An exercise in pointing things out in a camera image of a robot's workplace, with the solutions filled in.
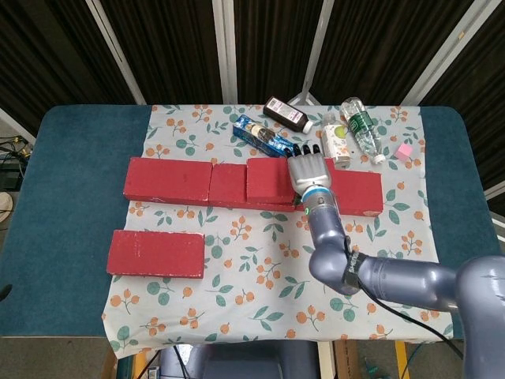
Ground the white printed bottle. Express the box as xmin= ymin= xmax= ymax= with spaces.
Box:
xmin=320 ymin=113 xmax=353 ymax=169

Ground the red brick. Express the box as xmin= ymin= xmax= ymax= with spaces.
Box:
xmin=245 ymin=156 xmax=337 ymax=205
xmin=122 ymin=156 xmax=214 ymax=206
xmin=106 ymin=229 xmax=206 ymax=280
xmin=208 ymin=163 xmax=297 ymax=213
xmin=296 ymin=168 xmax=383 ymax=216

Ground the white round object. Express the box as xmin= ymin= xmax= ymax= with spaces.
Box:
xmin=0 ymin=192 xmax=13 ymax=224

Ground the clear green-label water bottle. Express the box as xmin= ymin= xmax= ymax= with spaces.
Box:
xmin=339 ymin=97 xmax=386 ymax=164

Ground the floral printed tablecloth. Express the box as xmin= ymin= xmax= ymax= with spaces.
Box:
xmin=101 ymin=103 xmax=455 ymax=359

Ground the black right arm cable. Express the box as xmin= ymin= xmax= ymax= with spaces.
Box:
xmin=342 ymin=236 xmax=465 ymax=360

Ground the yellow post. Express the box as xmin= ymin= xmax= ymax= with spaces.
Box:
xmin=395 ymin=341 xmax=410 ymax=379

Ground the dark brown bottle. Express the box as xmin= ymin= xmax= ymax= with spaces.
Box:
xmin=263 ymin=96 xmax=315 ymax=135

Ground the black electronics with cables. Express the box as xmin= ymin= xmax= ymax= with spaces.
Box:
xmin=0 ymin=133 xmax=32 ymax=190

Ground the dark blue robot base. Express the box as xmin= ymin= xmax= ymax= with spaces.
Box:
xmin=159 ymin=341 xmax=320 ymax=379

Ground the blue felt table cover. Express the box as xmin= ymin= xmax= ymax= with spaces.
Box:
xmin=0 ymin=104 xmax=498 ymax=340

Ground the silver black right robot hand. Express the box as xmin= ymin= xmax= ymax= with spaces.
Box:
xmin=284 ymin=144 xmax=335 ymax=198

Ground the white metal frame bar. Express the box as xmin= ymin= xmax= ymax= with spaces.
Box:
xmin=84 ymin=0 xmax=148 ymax=106
xmin=0 ymin=107 xmax=37 ymax=143
xmin=484 ymin=183 xmax=505 ymax=202
xmin=400 ymin=0 xmax=498 ymax=107
xmin=211 ymin=0 xmax=239 ymax=105

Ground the white tripod stand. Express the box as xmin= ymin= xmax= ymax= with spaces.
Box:
xmin=286 ymin=0 xmax=336 ymax=107

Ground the blue toothpaste box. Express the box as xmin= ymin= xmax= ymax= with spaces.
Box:
xmin=231 ymin=114 xmax=300 ymax=159

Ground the brown cardboard box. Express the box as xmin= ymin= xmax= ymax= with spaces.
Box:
xmin=333 ymin=340 xmax=361 ymax=379

